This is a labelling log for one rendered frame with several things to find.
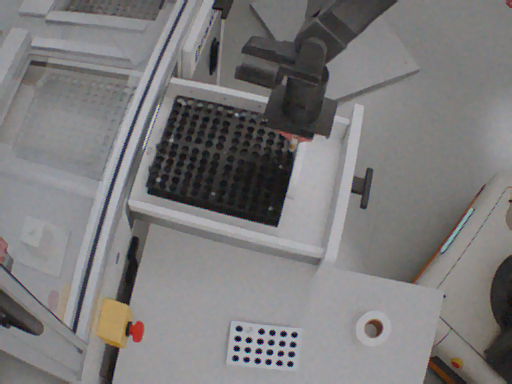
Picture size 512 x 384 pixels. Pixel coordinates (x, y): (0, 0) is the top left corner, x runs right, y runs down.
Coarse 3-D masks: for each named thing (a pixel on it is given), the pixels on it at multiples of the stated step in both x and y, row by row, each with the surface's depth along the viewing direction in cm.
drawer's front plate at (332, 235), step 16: (352, 112) 116; (352, 128) 113; (352, 144) 112; (352, 160) 111; (352, 176) 110; (336, 192) 113; (336, 208) 108; (336, 224) 107; (336, 240) 106; (336, 256) 105; (320, 272) 111
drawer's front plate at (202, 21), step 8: (208, 0) 122; (200, 8) 121; (208, 8) 121; (200, 16) 120; (208, 16) 124; (200, 24) 119; (208, 24) 127; (192, 32) 118; (200, 32) 120; (208, 32) 131; (192, 40) 118; (200, 40) 124; (184, 48) 117; (192, 48) 118; (200, 48) 127; (184, 56) 119; (192, 56) 120; (184, 64) 122; (192, 64) 123; (184, 72) 125; (192, 72) 126
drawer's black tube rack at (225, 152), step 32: (192, 128) 114; (224, 128) 115; (256, 128) 115; (160, 160) 115; (192, 160) 115; (224, 160) 112; (256, 160) 113; (160, 192) 113; (192, 192) 113; (224, 192) 114; (256, 192) 114
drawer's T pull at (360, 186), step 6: (366, 174) 112; (372, 174) 112; (354, 180) 111; (360, 180) 112; (366, 180) 112; (354, 186) 111; (360, 186) 111; (366, 186) 111; (354, 192) 111; (360, 192) 111; (366, 192) 111; (366, 198) 110; (360, 204) 111; (366, 204) 110
